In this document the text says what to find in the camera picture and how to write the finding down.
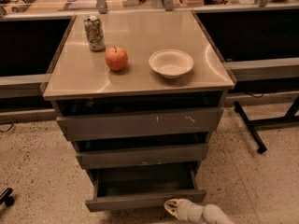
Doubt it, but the crushed soda can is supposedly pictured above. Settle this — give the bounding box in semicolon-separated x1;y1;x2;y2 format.
83;15;106;51

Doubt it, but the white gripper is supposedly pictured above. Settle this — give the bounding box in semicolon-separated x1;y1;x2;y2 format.
164;199;206;224

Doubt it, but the black chair caster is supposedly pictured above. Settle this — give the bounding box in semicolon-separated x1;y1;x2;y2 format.
0;188;15;206

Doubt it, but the purple paper booklet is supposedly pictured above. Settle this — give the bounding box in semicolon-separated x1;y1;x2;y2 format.
64;0;96;10

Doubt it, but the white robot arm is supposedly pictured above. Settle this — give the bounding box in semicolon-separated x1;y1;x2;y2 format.
164;199;234;224

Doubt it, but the grey drawer cabinet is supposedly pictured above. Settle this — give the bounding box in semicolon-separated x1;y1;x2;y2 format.
42;10;235;185

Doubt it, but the black floor cable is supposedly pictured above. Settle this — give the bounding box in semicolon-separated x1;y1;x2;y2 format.
0;123;15;134

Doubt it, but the white bowl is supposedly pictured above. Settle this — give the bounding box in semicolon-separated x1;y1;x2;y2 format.
149;49;194;79

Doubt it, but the grey bottom drawer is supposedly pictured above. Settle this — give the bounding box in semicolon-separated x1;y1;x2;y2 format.
86;162;206;212

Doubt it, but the grey middle drawer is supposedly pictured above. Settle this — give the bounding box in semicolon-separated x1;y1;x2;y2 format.
72;132;210;170

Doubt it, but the black table leg frame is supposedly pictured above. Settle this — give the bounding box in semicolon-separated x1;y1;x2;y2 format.
234;96;299;154

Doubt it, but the black coiled tool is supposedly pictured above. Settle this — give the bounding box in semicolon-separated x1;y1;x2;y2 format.
11;0;35;13

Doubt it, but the grey drawer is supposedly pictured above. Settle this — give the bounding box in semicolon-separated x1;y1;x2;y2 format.
72;132;210;170
86;162;206;212
56;91;224;141

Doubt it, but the grey top drawer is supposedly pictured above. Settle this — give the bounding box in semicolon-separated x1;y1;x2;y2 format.
56;91;224;141

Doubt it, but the red apple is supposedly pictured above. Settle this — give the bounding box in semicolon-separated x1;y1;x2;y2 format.
105;47;128;72

